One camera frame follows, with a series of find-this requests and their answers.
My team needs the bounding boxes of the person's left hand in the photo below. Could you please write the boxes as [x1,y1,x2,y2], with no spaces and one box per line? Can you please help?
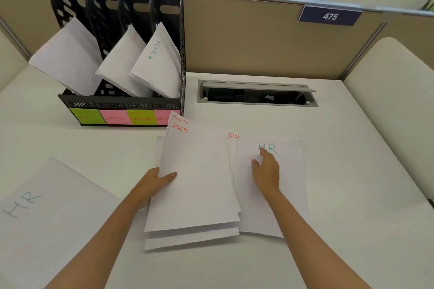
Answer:
[130,167,178,210]

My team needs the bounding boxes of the person's right hand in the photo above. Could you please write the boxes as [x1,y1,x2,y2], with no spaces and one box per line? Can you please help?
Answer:
[251,148,281,198]

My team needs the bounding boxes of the single paper red lettering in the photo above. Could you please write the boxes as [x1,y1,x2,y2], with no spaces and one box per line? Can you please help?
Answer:
[225,131,240,177]

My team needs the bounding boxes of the paper bundle red lettering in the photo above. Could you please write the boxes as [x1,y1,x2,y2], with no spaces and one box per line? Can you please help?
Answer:
[144,111,242,252]
[94,23,153,98]

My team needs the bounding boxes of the black four-slot file organizer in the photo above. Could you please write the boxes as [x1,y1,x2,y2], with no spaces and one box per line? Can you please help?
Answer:
[51,0,186,127]

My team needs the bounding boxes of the paper bundle small green lettering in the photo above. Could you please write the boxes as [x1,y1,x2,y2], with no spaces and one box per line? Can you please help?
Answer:
[130,22,182,99]

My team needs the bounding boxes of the person's left forearm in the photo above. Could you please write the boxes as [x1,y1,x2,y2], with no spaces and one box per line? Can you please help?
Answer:
[44,196,150,289]

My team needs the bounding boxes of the person's right forearm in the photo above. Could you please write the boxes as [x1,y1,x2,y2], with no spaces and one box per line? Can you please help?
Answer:
[266,190,373,289]

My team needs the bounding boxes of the pink sticky note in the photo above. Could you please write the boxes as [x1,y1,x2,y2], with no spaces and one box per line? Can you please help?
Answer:
[100,109,133,125]
[154,110,180,127]

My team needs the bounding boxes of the yellow sticky note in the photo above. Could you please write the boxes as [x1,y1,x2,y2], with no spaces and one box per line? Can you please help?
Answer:
[126,109,158,126]

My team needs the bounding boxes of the green sticky note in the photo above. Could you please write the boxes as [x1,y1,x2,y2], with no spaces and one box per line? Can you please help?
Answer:
[69,107,108,125]

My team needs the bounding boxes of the beige partition panel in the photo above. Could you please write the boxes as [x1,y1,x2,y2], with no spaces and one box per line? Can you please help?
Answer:
[342,14,434,79]
[0,0,387,80]

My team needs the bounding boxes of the dark blue partition sign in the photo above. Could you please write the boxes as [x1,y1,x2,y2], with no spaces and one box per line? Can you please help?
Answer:
[298,5,363,27]

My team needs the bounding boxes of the grey desk cable hatch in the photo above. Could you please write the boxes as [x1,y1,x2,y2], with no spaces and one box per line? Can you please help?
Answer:
[197,79,319,107]

